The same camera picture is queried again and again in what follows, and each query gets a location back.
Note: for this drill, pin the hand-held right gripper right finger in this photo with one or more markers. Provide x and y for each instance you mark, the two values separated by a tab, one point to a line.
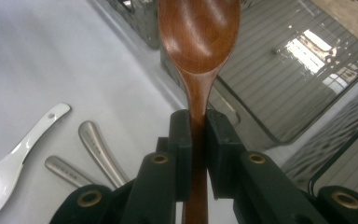
222	149

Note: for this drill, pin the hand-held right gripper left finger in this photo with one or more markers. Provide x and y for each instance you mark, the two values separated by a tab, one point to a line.
181	140

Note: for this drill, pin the clear grey plastic bin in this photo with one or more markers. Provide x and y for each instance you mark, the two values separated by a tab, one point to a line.
354	161
261	93
143	25

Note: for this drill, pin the metal fork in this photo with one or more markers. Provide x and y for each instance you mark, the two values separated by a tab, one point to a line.
65	171
101	149

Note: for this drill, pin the brown wooden spoon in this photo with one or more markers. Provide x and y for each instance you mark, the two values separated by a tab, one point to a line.
199	37

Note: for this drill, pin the white ceramic spoon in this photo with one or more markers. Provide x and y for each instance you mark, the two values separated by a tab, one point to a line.
3	174

